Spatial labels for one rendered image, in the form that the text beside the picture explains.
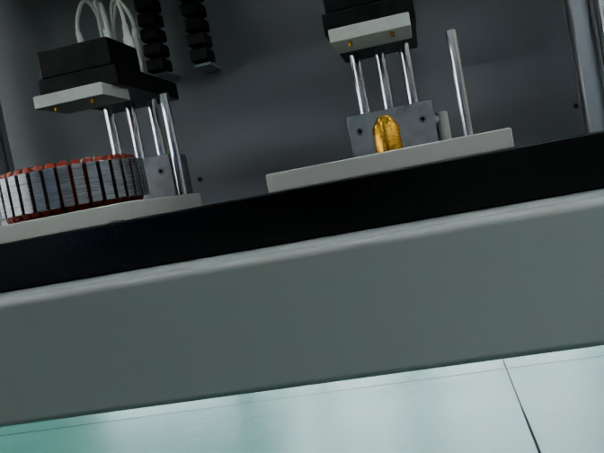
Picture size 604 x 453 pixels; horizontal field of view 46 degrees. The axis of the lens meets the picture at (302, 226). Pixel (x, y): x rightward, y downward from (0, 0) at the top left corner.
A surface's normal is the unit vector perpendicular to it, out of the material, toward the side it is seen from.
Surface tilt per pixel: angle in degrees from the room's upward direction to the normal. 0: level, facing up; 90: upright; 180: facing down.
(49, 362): 90
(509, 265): 90
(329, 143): 90
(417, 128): 90
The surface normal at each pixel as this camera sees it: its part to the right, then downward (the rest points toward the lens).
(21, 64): -0.17, 0.08
